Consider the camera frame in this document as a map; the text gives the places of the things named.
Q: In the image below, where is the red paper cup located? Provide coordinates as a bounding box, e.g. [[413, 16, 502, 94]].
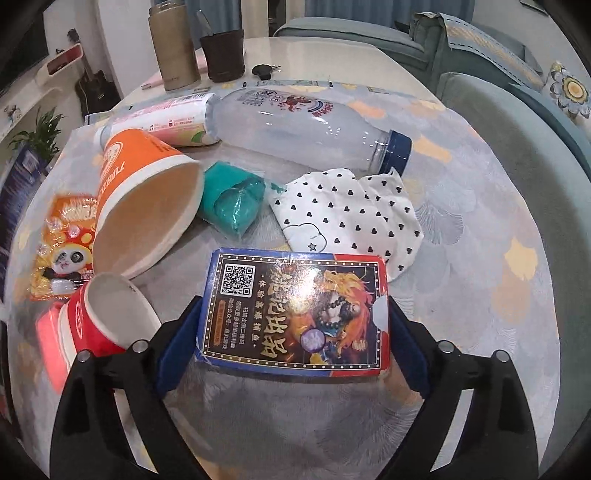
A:
[[36, 271, 162, 393]]

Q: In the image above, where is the clear plastic bottle blue cap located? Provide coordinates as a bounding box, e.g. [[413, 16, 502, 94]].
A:
[[205, 88, 413, 177]]

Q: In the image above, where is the blue printed box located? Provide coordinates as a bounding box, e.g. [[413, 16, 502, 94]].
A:
[[0, 143, 51, 278]]

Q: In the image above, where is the blue curtain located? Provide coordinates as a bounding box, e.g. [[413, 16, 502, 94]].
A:
[[307, 0, 414, 26]]

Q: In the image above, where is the black television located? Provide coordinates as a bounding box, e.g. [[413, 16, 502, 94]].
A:
[[0, 18, 49, 93]]

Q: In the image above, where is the dark brown cup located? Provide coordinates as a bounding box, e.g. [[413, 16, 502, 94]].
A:
[[199, 28, 245, 83]]

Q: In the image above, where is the pink label plastic bottle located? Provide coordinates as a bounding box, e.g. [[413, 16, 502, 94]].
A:
[[95, 92, 221, 149]]

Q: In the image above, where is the green potted plant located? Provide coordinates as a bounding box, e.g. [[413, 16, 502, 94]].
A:
[[8, 108, 68, 171]]

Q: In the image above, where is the floral sofa cushion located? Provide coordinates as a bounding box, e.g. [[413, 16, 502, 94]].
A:
[[547, 60, 591, 123]]

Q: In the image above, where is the orange panda snack packet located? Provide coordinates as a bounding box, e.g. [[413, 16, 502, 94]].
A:
[[28, 194, 100, 302]]

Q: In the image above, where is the olive thermos bottle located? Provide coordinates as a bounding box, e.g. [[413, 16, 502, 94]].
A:
[[148, 0, 200, 92]]

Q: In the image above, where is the white wall shelf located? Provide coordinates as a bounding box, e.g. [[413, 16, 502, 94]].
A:
[[34, 41, 85, 86]]

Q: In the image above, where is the printed card box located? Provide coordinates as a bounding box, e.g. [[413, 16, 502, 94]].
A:
[[194, 248, 392, 379]]

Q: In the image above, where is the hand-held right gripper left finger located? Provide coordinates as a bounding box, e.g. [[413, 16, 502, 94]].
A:
[[50, 295, 209, 480]]

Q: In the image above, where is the teal plastic bag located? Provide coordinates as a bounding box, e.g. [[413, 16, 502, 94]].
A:
[[198, 161, 287, 238]]

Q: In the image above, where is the white heart print cloth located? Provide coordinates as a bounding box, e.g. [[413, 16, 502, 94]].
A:
[[269, 167, 426, 282]]

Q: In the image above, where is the patterned tablecloth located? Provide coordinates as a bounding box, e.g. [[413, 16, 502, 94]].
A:
[[9, 80, 555, 480]]

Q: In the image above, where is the orange paper cup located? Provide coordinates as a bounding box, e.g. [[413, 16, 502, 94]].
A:
[[95, 128, 205, 280]]

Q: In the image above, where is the teal sofa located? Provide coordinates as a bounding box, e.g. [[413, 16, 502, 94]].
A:
[[272, 9, 591, 462]]

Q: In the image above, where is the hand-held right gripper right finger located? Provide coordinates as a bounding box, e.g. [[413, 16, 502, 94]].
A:
[[387, 295, 541, 480]]

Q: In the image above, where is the black guitar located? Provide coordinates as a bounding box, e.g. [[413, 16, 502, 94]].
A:
[[68, 28, 122, 116]]

